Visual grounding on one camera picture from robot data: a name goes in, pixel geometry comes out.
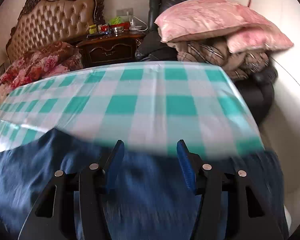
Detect round silver tin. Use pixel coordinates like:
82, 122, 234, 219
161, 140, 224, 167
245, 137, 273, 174
113, 26, 125, 35

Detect red box on nightstand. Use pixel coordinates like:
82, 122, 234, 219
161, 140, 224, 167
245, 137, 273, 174
98, 22, 130, 32

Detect yellow lidded jar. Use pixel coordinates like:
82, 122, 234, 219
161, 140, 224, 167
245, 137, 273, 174
89, 24, 97, 35

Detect green plastic bag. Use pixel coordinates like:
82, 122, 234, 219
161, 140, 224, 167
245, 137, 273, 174
108, 16, 124, 25

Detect tufted beige leather headboard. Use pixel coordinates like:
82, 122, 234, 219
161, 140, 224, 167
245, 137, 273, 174
6, 0, 105, 62

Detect white power strip with cable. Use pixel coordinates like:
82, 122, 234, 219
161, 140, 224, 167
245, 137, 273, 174
129, 16, 148, 32

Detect wall power socket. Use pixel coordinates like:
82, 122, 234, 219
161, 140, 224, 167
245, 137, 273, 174
116, 8, 134, 17

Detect large pink satin pillow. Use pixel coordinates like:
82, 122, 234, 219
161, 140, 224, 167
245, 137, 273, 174
155, 0, 273, 43

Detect blue denim jeans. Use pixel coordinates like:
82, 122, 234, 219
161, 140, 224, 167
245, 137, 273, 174
0, 129, 289, 239

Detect brown plaid folded blanket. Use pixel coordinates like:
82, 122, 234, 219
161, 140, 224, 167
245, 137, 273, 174
167, 37, 269, 81

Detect black leather armchair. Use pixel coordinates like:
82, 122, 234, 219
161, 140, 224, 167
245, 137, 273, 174
135, 0, 278, 125

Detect teal white checkered sheet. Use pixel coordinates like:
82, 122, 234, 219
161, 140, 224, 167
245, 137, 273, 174
0, 61, 264, 158

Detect small pink satin pillow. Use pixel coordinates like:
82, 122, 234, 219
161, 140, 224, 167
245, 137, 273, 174
226, 28, 294, 54

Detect red floral quilt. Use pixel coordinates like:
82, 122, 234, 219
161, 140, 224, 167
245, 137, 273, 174
0, 42, 83, 105

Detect dark wooden nightstand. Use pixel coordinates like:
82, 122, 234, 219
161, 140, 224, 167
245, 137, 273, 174
77, 31, 146, 68

